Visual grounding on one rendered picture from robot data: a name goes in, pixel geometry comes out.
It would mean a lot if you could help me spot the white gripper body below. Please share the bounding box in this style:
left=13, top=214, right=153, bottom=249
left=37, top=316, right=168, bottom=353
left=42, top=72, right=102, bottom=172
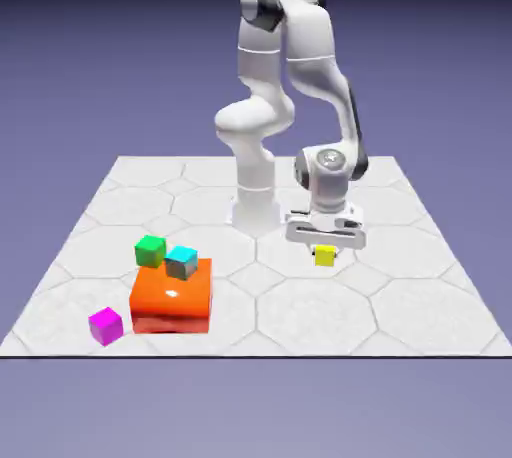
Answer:
left=284, top=214, right=368, bottom=252

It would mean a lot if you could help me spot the small yellow cube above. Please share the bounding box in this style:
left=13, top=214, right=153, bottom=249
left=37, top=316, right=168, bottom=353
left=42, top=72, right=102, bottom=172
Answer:
left=314, top=244, right=336, bottom=268

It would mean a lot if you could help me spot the small cyan cube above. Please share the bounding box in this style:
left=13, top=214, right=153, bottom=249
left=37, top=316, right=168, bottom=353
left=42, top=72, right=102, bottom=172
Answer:
left=164, top=245, right=200, bottom=282

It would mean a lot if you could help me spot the small green cube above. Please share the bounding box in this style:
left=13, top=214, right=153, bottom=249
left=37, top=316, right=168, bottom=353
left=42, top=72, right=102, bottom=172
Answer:
left=134, top=234, right=168, bottom=269

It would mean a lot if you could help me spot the small magenta cube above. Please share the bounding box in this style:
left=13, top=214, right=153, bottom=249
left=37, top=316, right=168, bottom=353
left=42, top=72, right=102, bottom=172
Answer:
left=87, top=306, right=124, bottom=347

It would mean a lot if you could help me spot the large orange box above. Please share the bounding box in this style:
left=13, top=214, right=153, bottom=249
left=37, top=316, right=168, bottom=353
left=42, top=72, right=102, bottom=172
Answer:
left=128, top=258, right=213, bottom=335

